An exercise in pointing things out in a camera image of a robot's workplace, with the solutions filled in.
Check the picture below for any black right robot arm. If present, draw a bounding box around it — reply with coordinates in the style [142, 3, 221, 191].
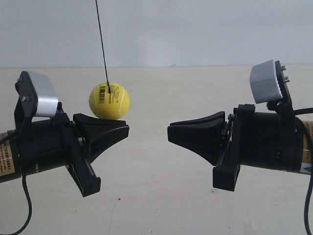
[167, 60, 313, 191]

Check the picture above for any yellow tennis ball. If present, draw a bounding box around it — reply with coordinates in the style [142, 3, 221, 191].
[89, 82, 130, 120]

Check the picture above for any black left camera cable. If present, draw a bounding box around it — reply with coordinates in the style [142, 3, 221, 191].
[0, 132, 33, 235]

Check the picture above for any black right camera cable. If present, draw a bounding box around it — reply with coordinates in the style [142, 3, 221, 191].
[292, 107, 313, 235]

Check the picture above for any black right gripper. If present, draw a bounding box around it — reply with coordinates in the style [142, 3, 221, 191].
[167, 61, 303, 191]

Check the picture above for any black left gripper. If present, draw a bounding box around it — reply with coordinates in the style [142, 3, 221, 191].
[14, 70, 129, 197]

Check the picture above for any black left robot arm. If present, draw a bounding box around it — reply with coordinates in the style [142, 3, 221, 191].
[0, 70, 129, 197]

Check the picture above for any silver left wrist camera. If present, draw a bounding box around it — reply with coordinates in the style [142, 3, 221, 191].
[27, 71, 59, 118]

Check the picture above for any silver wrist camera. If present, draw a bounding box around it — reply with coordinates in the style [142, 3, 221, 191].
[249, 60, 283, 104]
[27, 71, 59, 118]

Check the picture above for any black camera cable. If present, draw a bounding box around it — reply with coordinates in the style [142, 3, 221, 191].
[0, 132, 33, 235]
[292, 107, 313, 235]

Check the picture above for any black string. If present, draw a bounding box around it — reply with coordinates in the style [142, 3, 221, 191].
[95, 0, 111, 94]

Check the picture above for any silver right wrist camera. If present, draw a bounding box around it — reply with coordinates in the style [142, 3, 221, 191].
[249, 60, 283, 104]

